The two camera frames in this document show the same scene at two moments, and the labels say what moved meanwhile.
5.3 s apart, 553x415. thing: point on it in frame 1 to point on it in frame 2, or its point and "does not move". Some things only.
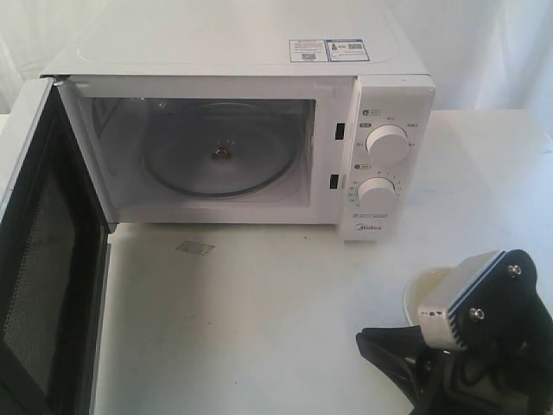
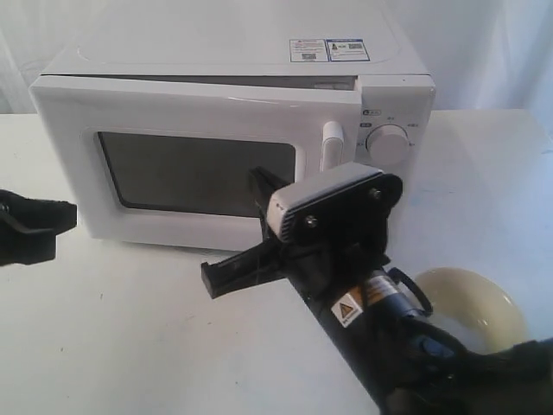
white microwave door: (54, 263) to (165, 161)
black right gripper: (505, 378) to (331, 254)
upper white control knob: (387, 146) does not move
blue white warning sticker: (327, 50) does not move
